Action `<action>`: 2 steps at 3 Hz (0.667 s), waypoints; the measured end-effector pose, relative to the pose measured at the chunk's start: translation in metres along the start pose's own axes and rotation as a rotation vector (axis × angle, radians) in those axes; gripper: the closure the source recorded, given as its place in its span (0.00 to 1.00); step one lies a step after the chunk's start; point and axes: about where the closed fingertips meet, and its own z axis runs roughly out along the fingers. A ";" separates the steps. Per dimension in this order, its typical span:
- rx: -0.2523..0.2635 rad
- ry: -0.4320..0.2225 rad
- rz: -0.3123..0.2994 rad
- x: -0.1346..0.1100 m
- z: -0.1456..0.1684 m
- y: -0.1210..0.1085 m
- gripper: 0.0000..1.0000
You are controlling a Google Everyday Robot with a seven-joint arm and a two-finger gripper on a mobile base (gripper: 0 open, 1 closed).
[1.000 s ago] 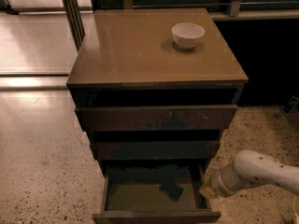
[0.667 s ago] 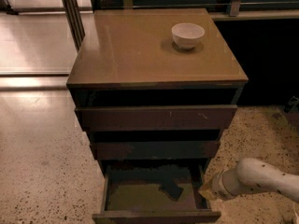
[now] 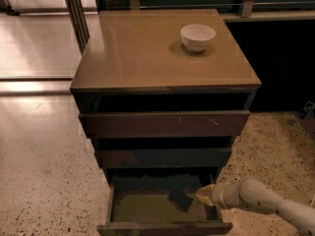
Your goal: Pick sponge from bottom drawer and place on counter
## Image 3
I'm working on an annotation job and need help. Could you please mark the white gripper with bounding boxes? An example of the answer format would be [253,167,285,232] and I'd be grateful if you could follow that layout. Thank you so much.
[196,183,240,209]

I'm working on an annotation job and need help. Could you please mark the dark sponge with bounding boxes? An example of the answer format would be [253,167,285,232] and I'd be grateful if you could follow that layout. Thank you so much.
[168,190,193,212]

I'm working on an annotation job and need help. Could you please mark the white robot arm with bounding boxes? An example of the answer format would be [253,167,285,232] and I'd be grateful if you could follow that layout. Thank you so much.
[196,179,315,236]

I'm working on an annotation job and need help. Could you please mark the middle drawer front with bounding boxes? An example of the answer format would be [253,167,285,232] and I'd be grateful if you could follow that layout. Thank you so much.
[95,148,231,168]

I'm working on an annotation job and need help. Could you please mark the open bottom drawer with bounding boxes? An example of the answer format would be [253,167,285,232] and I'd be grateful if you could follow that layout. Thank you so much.
[97,174,232,236]

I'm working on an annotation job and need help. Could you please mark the brown drawer cabinet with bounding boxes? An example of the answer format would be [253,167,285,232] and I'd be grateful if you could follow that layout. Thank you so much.
[69,8,262,236]

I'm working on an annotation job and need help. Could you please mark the top drawer front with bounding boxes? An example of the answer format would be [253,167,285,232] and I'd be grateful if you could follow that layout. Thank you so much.
[79,110,249,139]

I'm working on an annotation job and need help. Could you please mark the small dark floor object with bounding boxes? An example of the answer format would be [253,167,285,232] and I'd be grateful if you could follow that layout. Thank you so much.
[299,101,315,119]

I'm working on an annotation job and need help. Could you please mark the white ceramic bowl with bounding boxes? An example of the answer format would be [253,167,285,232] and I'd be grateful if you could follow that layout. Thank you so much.
[180,24,216,53]

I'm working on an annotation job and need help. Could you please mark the metal door frame post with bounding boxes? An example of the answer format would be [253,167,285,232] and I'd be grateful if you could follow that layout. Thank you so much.
[65,0,90,53]

